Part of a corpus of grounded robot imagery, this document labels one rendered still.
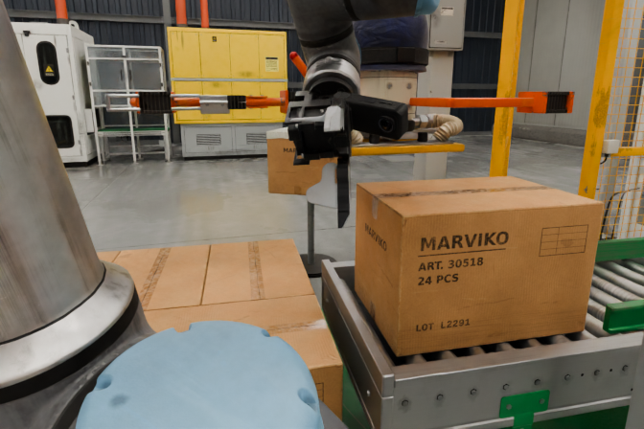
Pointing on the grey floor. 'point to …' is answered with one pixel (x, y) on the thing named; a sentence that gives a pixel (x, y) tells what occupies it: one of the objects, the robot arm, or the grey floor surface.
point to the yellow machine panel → (181, 81)
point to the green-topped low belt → (128, 139)
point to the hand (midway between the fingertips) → (340, 186)
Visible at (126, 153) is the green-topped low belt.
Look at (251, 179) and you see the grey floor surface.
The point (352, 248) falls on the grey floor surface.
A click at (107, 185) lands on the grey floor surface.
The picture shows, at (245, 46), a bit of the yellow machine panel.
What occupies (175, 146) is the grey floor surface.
